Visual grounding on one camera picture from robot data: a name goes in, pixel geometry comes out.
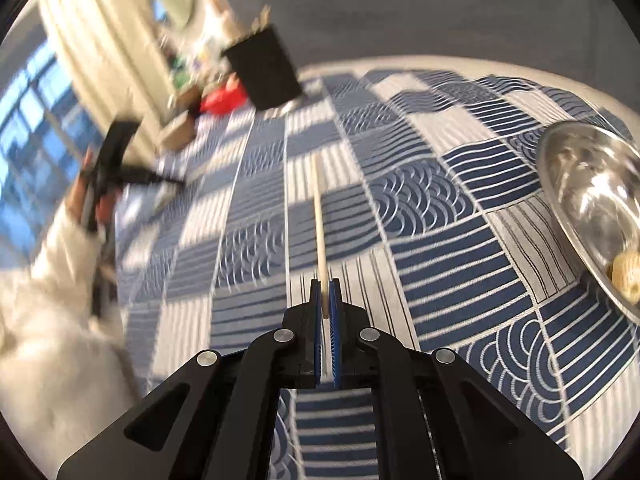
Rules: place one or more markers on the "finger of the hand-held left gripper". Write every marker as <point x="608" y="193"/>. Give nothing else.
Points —
<point x="160" y="177"/>

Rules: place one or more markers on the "person's left forearm white sleeve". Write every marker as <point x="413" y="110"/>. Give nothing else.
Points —
<point x="55" y="340"/>

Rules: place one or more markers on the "barred window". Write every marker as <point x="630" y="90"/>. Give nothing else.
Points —
<point x="35" y="125"/>

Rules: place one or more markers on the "black cylindrical utensil holder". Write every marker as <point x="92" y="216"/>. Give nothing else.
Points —
<point x="265" y="67"/>

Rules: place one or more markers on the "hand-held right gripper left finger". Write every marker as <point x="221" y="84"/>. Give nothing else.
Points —
<point x="316" y="340"/>

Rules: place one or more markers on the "grey padded headboard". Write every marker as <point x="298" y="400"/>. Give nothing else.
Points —
<point x="425" y="10"/>

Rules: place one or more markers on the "cluster of bottles on dresser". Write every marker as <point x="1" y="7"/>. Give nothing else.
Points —
<point x="200" y="50"/>

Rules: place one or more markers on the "person's left hand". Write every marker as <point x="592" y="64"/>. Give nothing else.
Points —
<point x="80" y="195"/>

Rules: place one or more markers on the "beige ridged object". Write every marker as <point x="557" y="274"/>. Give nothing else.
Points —
<point x="626" y="275"/>

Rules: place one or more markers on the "red plastic basin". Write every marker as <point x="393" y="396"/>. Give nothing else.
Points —
<point x="222" y="99"/>

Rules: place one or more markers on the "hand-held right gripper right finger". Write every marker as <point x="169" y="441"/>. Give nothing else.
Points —
<point x="338" y="340"/>

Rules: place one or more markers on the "cream curtain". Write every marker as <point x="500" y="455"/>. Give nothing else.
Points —
<point x="100" y="40"/>

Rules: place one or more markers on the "shiny metal bowl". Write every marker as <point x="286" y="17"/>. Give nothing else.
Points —
<point x="595" y="200"/>

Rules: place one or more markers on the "beige paper cup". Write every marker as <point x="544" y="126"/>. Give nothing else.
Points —
<point x="177" y="132"/>

